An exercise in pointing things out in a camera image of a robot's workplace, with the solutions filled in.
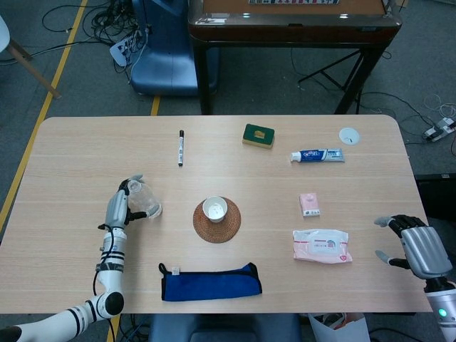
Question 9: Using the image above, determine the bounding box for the white floral paper cup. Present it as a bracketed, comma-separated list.
[202, 196, 228, 224]

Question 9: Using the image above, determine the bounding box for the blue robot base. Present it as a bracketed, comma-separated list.
[130, 0, 219, 98]

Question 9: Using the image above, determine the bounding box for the white round cable grommet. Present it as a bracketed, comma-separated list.
[338, 127, 361, 145]

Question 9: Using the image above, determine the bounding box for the black box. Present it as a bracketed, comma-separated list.
[415, 173, 456, 219]

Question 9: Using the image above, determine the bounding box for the black white marker pen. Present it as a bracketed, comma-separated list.
[177, 129, 185, 168]

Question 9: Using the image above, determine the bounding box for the blue cloth with black trim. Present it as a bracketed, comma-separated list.
[158, 262, 264, 302]

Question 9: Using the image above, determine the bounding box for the clear plastic bottle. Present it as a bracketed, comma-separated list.
[127, 180, 163, 218]

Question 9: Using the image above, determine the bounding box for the blue white toothpaste tube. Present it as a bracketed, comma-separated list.
[289, 147, 346, 164]

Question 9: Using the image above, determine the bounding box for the tangle of black floor cables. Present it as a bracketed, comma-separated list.
[41, 0, 143, 51]

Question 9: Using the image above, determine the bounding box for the small pink tissue pack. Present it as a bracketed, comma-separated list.
[299, 192, 321, 218]

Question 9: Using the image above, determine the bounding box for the black tripod stand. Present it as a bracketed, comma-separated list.
[297, 49, 365, 95]

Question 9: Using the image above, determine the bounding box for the round woven rattan coaster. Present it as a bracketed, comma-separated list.
[192, 197, 242, 244]

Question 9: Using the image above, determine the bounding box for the white paper bag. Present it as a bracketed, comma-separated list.
[308, 312, 371, 342]

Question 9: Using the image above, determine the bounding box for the white power strip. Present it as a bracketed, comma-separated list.
[423, 118, 456, 143]

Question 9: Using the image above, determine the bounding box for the white chair with wooden legs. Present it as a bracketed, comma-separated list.
[0, 14, 61, 100]

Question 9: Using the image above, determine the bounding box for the dark blue robot pedestal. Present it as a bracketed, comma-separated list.
[147, 313, 302, 342]

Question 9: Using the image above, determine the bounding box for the row of face-up mahjong tiles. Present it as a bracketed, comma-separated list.
[248, 0, 339, 6]

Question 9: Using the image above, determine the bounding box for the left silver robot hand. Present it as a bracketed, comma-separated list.
[105, 173, 163, 229]

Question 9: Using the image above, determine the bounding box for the white multi-socket with plugs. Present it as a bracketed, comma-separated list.
[109, 33, 144, 68]

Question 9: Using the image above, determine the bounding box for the brown mahjong table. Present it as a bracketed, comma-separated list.
[187, 0, 403, 115]

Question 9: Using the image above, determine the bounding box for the green small box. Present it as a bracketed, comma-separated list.
[242, 123, 276, 150]

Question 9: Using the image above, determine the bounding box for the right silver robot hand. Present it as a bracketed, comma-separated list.
[373, 213, 453, 281]

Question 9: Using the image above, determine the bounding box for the pink wet wipes pack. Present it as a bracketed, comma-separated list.
[292, 228, 353, 265]

